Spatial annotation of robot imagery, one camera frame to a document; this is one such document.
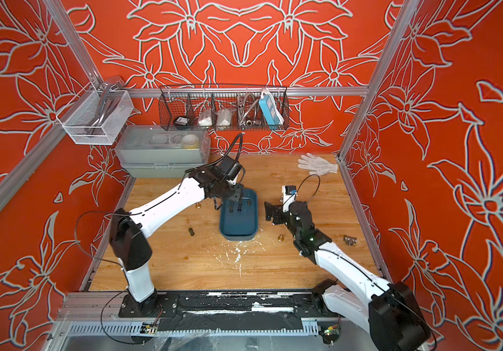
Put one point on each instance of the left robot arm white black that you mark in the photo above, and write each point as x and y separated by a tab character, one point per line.
130	230

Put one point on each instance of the light blue box in basket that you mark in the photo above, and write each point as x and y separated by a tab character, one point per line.
271	113

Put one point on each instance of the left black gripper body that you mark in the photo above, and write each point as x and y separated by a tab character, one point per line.
233	191

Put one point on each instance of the grey lidded storage container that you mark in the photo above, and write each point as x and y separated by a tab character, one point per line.
152	152

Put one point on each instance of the small metal clamp on table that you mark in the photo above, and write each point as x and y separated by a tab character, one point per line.
350	240

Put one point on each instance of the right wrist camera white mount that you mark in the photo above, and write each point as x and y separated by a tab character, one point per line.
289	194

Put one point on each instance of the clear plastic wall bin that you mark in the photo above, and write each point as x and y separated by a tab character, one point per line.
97	118

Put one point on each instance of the black wire wall basket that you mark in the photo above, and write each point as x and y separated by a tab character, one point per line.
218	107

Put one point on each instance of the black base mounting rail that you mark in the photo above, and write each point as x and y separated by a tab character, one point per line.
228	310

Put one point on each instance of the teal plastic storage box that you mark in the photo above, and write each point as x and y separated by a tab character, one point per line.
239	220

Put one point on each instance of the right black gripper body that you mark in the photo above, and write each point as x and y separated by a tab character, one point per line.
280	219

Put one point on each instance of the white work glove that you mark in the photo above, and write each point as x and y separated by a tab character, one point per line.
316	165

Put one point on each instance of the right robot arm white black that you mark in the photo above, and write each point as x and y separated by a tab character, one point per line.
388	312

